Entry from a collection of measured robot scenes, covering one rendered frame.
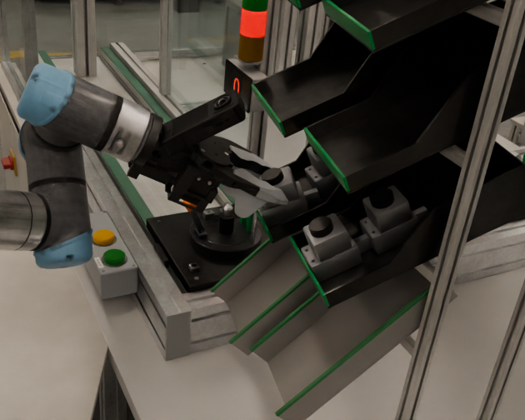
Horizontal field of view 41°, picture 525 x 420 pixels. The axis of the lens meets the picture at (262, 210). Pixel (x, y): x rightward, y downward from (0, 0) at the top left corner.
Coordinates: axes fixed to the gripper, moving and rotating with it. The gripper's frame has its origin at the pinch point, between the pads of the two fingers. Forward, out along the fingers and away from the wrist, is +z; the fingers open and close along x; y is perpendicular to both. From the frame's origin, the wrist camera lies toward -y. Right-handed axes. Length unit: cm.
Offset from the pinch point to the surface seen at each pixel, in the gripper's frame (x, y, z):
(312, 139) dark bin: 8.8, -11.6, -4.0
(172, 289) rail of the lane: -12.1, 33.4, 0.3
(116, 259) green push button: -19.4, 37.1, -9.0
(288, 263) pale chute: -4.2, 14.4, 11.3
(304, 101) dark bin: -2.6, -11.4, -2.9
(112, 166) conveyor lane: -60, 44, -9
